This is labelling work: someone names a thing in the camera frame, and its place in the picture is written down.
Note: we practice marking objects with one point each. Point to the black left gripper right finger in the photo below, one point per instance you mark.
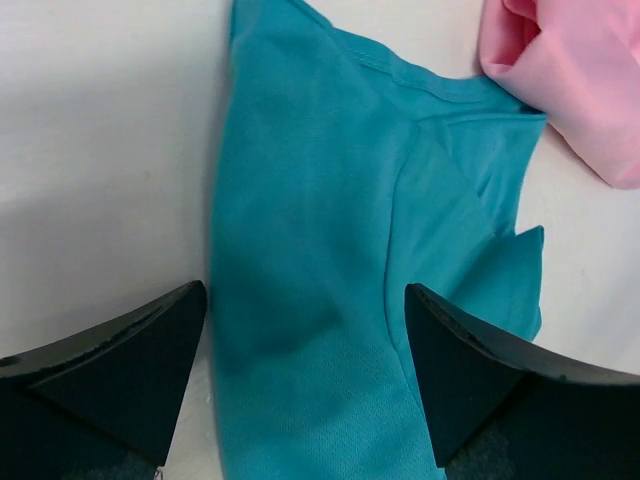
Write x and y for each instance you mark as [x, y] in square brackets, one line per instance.
[500, 407]

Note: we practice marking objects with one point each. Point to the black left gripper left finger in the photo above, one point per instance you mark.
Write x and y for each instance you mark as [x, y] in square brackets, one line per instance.
[102, 403]

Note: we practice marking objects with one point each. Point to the teal t-shirt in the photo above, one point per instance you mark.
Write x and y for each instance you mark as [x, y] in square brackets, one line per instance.
[345, 175]

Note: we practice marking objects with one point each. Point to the pink folded t-shirt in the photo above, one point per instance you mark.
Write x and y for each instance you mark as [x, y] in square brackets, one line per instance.
[578, 62]

